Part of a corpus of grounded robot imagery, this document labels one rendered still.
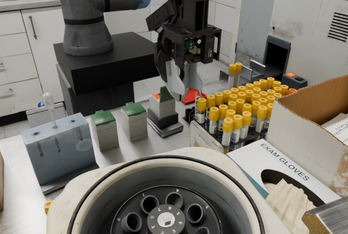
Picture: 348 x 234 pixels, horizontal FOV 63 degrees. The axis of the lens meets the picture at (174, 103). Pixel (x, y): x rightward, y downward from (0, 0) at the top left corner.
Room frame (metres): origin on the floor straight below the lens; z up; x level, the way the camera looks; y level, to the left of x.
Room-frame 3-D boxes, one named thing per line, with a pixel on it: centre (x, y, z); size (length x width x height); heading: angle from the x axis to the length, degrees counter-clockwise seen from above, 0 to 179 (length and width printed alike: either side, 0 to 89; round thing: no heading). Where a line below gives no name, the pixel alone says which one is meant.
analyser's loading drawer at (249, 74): (0.72, -0.23, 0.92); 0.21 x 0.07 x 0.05; 119
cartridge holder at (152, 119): (0.53, 0.03, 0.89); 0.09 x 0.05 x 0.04; 32
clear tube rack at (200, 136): (0.45, -0.14, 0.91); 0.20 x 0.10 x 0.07; 119
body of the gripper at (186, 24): (0.45, -0.02, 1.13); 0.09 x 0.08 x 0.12; 30
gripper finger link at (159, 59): (0.46, 0.01, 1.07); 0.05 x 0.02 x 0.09; 120
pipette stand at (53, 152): (0.38, 0.20, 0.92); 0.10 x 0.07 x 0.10; 126
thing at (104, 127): (0.46, 0.14, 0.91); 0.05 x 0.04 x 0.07; 29
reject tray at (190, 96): (0.66, -0.04, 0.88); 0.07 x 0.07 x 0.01; 29
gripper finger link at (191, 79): (0.46, -0.03, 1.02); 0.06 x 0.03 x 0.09; 30
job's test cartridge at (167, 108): (0.53, 0.03, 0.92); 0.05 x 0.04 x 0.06; 31
